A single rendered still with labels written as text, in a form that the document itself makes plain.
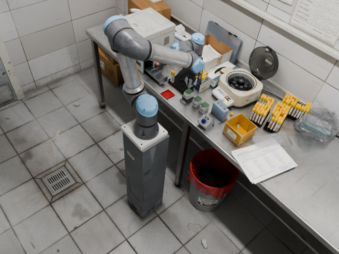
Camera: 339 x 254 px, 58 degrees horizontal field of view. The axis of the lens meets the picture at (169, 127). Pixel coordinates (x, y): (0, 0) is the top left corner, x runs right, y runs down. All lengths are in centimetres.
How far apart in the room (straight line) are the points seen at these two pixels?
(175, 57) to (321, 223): 107
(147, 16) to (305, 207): 153
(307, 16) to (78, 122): 215
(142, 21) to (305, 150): 132
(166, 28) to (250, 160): 100
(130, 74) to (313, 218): 116
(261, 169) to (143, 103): 73
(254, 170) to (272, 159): 14
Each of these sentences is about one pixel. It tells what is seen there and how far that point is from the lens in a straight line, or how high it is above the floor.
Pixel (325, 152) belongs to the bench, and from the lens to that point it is 202.
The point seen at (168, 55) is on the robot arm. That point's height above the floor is 141.
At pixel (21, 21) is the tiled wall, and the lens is 313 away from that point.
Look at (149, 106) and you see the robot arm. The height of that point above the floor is 113.
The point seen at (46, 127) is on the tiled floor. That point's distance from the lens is 312.
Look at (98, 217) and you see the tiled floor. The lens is 251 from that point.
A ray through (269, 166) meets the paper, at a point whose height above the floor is 89.
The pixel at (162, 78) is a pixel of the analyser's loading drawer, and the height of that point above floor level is 93.
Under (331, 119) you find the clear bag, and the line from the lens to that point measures 200.
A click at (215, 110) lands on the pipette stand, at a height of 93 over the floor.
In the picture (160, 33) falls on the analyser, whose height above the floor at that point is 115.
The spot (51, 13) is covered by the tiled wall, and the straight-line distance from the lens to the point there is 321.
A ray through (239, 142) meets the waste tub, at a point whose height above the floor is 92.
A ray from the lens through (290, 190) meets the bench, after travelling 177.
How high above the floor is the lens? 226
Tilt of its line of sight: 49 degrees down
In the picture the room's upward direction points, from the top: 6 degrees clockwise
